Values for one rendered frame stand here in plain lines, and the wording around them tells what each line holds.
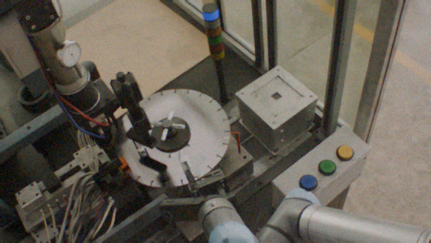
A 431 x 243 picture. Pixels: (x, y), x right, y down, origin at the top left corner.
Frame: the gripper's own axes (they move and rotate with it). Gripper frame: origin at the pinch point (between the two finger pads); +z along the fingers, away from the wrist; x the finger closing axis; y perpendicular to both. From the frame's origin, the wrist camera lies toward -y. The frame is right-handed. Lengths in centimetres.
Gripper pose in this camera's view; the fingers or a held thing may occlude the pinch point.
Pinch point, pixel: (188, 178)
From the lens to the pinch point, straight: 106.4
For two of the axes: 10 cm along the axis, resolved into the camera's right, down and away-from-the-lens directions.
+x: -3.0, -8.9, -3.4
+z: -2.5, -2.7, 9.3
